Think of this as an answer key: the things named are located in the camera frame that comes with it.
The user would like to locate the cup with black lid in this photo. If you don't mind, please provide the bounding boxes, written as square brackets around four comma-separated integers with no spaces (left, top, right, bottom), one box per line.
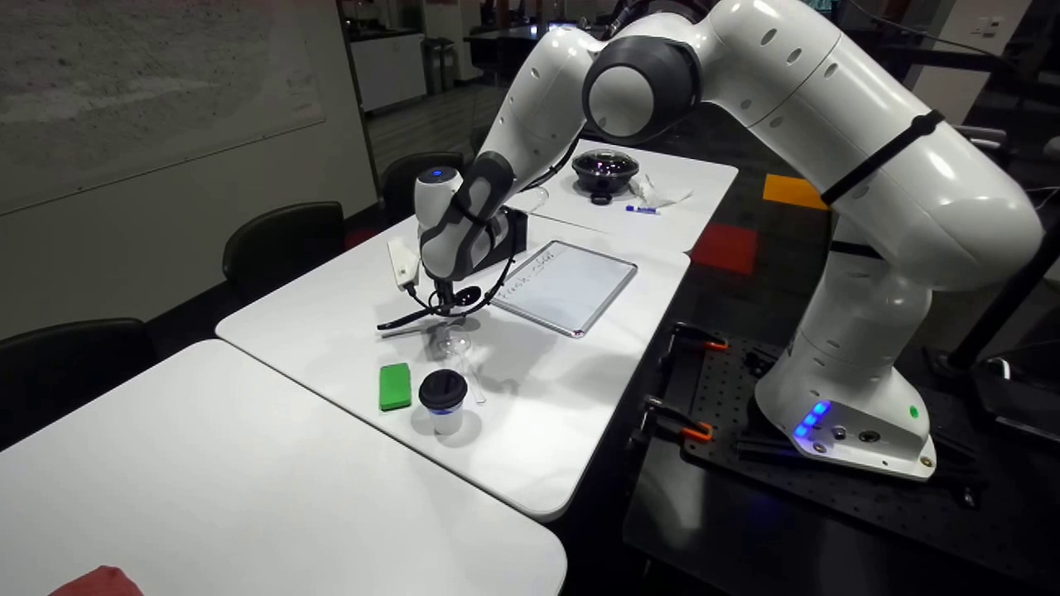
[418,367,469,443]

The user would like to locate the yellow floor mat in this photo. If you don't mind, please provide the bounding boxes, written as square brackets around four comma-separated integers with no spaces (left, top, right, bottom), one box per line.
[757,173,836,216]

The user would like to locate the red cloth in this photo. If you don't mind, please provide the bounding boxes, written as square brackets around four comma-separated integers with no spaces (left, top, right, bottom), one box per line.
[47,564,147,596]

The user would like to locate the large wall whiteboard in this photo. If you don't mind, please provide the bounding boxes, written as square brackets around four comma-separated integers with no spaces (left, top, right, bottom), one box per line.
[0,0,332,217]

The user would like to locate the clear drinking glass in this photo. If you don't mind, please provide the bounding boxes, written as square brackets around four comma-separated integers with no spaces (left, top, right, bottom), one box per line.
[424,319,479,384]

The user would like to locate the green rectangular block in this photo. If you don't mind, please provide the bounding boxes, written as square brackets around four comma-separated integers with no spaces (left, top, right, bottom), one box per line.
[378,361,415,417]

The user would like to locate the black bowl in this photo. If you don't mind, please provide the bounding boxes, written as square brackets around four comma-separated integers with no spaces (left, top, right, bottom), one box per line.
[570,149,644,207]

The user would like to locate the white cabinet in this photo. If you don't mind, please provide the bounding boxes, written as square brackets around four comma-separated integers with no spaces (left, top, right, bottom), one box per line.
[348,31,432,116]

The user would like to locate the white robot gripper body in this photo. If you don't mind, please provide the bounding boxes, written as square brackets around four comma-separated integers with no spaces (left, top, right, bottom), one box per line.
[418,207,489,289]

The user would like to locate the red floor mat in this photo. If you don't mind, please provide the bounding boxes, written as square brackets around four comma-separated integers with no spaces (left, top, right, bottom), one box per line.
[690,221,766,282]

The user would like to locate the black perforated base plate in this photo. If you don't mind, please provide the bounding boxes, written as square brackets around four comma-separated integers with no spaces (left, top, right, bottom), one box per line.
[646,319,1060,594]

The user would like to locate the black office chair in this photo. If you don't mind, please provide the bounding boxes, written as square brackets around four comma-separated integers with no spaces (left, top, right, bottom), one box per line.
[378,149,469,217]
[223,198,348,306]
[0,313,158,448]

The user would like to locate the orange handled clamp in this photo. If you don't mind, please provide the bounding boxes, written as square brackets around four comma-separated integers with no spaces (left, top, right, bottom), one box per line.
[644,394,719,451]
[670,321,736,361]

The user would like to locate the small framed whiteboard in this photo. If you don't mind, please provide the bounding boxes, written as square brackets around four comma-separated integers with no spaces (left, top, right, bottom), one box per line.
[484,237,644,341]

